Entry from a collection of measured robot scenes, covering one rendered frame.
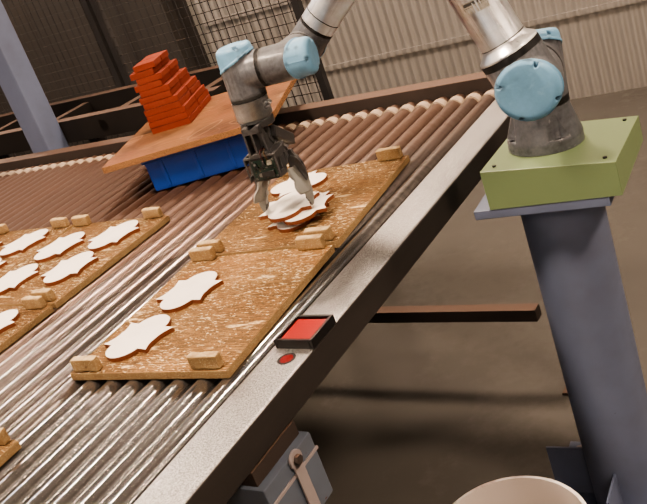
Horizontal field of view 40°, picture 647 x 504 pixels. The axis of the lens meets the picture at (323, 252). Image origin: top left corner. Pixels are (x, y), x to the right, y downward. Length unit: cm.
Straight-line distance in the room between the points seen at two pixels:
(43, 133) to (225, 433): 243
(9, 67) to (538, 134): 227
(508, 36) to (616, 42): 340
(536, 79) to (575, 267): 45
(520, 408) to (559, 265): 90
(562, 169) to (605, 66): 336
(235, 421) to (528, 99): 76
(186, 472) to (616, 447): 116
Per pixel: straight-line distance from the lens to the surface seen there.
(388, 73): 542
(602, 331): 197
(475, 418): 272
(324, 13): 181
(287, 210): 185
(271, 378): 138
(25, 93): 357
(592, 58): 506
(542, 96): 163
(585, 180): 173
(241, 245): 187
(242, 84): 176
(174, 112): 265
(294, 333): 145
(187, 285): 176
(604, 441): 214
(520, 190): 176
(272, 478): 133
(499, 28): 162
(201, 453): 129
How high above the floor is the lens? 158
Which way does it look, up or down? 22 degrees down
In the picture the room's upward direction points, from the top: 20 degrees counter-clockwise
